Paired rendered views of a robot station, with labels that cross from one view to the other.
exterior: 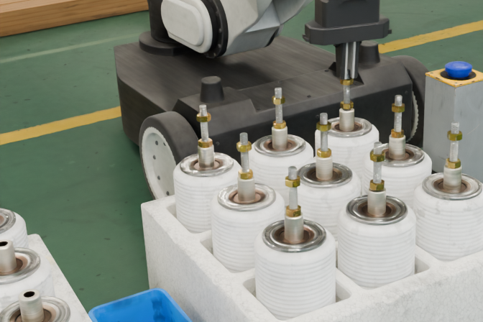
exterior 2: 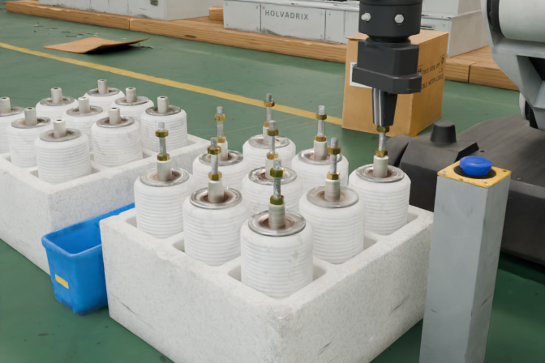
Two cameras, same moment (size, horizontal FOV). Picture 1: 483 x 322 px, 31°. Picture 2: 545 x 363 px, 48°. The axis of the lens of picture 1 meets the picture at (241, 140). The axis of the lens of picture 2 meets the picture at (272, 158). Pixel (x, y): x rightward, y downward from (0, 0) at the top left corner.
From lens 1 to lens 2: 1.21 m
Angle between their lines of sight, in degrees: 64
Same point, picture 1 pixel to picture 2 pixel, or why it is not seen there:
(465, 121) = (448, 220)
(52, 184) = not seen: hidden behind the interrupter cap
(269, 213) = (203, 169)
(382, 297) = (160, 250)
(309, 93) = (527, 177)
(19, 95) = not seen: hidden behind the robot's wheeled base
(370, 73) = not seen: outside the picture
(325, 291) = (148, 221)
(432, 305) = (190, 291)
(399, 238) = (190, 219)
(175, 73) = (519, 134)
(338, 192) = (248, 185)
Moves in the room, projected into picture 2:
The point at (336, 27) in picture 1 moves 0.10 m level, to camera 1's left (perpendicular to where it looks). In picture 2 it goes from (361, 68) to (332, 57)
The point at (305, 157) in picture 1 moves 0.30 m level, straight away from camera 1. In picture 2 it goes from (311, 169) to (474, 152)
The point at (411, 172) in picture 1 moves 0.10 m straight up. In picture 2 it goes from (306, 208) to (308, 140)
